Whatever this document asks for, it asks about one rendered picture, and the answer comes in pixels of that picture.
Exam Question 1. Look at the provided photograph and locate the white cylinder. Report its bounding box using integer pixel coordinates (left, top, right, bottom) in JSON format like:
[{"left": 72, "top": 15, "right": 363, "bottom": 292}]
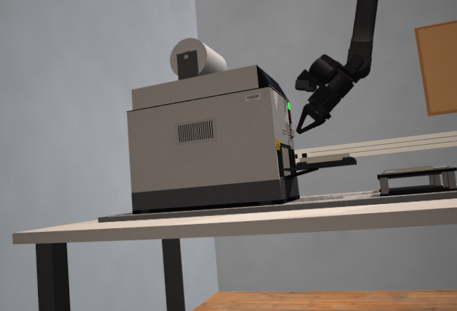
[{"left": 170, "top": 38, "right": 227, "bottom": 76}]

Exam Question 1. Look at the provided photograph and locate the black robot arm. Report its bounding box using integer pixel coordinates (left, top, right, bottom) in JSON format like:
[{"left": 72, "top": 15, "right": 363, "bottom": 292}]
[{"left": 295, "top": 0, "right": 378, "bottom": 104}]

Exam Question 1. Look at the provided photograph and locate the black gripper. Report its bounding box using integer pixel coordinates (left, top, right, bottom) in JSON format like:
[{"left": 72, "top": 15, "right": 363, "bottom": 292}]
[{"left": 296, "top": 89, "right": 341, "bottom": 134}]

